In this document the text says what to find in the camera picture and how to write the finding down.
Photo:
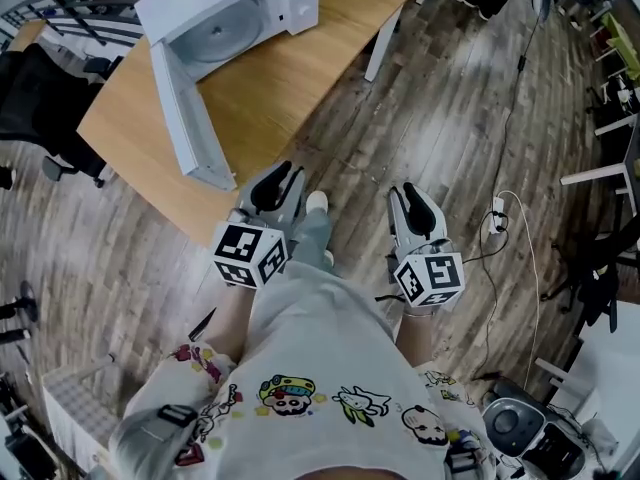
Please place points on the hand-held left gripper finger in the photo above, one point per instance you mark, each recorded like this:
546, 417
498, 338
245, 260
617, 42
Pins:
267, 190
294, 193

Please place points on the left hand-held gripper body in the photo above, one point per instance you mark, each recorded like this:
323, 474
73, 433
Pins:
247, 248

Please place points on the black office chair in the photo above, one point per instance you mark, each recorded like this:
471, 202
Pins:
45, 113

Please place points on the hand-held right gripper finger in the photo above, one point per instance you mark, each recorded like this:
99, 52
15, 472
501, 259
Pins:
400, 218
424, 215

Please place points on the grey checkered box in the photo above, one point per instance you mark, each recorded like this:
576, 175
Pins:
75, 408

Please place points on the person's grey trousers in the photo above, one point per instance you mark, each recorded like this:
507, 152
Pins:
312, 235

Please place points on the white table leg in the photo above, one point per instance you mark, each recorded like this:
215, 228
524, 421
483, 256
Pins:
380, 48

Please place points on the grey metal railing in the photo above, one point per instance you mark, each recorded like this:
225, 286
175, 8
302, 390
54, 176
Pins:
75, 13

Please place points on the white microwave oven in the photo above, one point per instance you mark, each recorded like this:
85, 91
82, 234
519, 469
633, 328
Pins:
280, 13

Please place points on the gold bangle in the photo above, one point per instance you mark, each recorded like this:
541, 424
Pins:
417, 313

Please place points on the person's left forearm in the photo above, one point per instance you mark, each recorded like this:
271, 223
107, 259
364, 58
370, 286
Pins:
230, 320

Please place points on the white cartoon print shirt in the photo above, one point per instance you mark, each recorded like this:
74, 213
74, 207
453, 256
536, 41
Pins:
320, 348

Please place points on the round glass turntable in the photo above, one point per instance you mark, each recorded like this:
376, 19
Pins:
220, 35

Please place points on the person's white shoe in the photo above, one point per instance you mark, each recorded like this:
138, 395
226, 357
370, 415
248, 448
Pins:
317, 201

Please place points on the white microwave door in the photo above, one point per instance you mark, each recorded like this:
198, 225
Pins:
187, 128

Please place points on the lime green rack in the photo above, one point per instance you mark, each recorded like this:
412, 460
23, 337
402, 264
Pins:
622, 43

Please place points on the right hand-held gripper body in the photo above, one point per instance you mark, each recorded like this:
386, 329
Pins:
435, 278

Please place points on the white desk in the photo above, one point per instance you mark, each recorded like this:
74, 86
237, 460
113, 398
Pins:
600, 173

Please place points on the white power strip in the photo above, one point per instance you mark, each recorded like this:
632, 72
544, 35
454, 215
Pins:
499, 215

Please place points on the person's right forearm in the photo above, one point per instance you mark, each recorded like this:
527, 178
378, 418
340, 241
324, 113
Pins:
414, 338

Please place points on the white round device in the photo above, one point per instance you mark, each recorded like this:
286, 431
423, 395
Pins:
515, 423

